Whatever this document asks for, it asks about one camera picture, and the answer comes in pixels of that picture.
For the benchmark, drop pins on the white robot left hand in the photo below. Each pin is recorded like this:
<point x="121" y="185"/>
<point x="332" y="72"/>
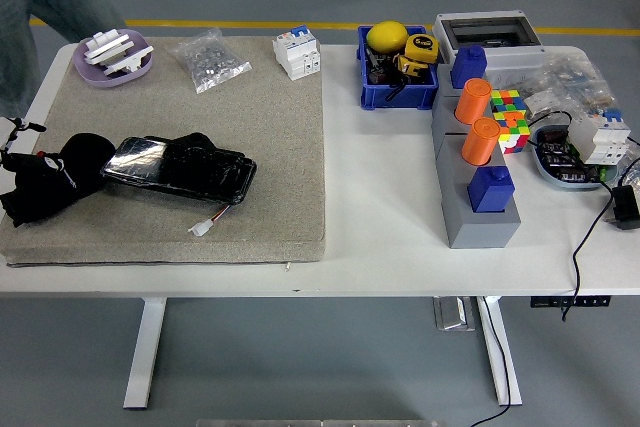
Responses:
<point x="50" y="167"/>

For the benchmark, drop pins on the black glossy panel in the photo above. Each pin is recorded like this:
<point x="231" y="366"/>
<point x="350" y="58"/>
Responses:
<point x="200" y="177"/>

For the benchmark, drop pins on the purple tray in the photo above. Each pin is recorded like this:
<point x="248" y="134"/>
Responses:
<point x="90" y="74"/>

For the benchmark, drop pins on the clear bag of screws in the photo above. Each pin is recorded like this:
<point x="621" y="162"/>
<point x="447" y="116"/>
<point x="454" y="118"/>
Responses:
<point x="210" y="62"/>

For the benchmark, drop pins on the white table leg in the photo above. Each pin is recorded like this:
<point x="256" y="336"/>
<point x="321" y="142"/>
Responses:
<point x="500" y="352"/>
<point x="145" y="352"/>

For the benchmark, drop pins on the grey-brown mat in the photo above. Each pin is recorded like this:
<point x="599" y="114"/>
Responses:
<point x="280" y="147"/>

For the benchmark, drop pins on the white circuit breaker blue lever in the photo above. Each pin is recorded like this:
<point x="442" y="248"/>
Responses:
<point x="295" y="57"/>
<point x="600" y="142"/>

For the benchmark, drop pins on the dark metal tool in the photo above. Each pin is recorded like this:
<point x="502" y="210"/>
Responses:
<point x="377" y="74"/>

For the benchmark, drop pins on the blue plastic bin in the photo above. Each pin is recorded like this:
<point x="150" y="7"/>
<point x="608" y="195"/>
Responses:
<point x="395" y="97"/>

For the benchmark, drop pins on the small yellow tape measure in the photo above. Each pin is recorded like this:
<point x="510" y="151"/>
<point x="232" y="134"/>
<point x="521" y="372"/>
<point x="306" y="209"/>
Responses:
<point x="410" y="67"/>

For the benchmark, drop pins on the large yellow tape measure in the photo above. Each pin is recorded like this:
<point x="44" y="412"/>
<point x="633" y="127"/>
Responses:
<point x="420" y="47"/>

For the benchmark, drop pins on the orange cylinder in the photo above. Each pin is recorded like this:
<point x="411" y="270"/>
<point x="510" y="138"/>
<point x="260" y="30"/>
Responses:
<point x="472" y="102"/>
<point x="480" y="142"/>

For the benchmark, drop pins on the blue block with knob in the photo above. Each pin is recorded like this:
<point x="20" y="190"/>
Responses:
<point x="490" y="192"/>
<point x="469" y="67"/>

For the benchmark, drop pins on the grey peg holder base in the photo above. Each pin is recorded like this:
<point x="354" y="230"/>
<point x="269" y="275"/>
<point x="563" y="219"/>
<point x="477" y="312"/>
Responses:
<point x="480" y="232"/>

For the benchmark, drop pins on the colourful puzzle cube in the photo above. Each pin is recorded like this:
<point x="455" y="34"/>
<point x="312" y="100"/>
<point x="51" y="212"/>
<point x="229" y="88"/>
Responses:
<point x="514" y="134"/>
<point x="507" y="101"/>

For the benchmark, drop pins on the grey distribution box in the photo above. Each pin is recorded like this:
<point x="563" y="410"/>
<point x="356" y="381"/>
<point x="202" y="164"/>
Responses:
<point x="515" y="59"/>

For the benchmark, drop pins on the dark electronic modules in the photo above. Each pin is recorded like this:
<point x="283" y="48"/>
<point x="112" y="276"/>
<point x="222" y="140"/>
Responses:
<point x="555" y="159"/>

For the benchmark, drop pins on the blue-grey tray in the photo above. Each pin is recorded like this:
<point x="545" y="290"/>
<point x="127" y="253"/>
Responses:
<point x="565" y="184"/>

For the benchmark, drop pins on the clear bags of parts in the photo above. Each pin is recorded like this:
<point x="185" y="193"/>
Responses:
<point x="570" y="77"/>

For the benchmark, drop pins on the black table control box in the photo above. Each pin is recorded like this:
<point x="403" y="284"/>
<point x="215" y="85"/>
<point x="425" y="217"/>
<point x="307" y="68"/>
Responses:
<point x="570" y="302"/>

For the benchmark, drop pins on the green circuit board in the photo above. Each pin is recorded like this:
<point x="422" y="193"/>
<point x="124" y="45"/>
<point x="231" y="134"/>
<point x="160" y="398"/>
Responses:
<point x="606" y="173"/>

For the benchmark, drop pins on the black power adapter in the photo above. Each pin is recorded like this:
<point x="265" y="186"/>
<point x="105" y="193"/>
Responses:
<point x="627" y="204"/>

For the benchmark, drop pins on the white switch part stack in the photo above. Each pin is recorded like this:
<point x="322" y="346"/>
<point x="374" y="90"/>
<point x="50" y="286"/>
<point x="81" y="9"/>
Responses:
<point x="105" y="44"/>

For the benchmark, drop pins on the white flat switch plate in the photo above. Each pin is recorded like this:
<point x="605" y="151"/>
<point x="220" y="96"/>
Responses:
<point x="130" y="59"/>

